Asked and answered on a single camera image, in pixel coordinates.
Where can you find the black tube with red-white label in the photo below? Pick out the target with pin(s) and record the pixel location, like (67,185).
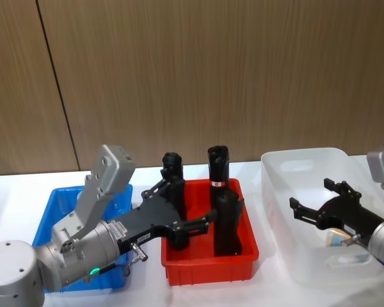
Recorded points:
(218,169)

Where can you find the blue plastic bin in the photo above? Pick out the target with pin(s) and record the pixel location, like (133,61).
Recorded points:
(60,201)

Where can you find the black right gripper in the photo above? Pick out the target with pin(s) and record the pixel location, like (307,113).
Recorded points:
(348,217)

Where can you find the translucent white plastic bin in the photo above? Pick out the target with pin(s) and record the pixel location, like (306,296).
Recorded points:
(307,256)

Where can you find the black cylinder with ribbed cap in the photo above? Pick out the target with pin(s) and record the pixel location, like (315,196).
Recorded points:
(172,163)

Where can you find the pale yellow and blue item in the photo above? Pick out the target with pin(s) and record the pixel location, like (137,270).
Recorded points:
(334,238)

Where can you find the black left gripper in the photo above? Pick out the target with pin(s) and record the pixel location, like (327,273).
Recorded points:
(147,220)

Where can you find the red plastic bin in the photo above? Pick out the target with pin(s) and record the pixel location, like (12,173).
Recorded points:
(198,268)

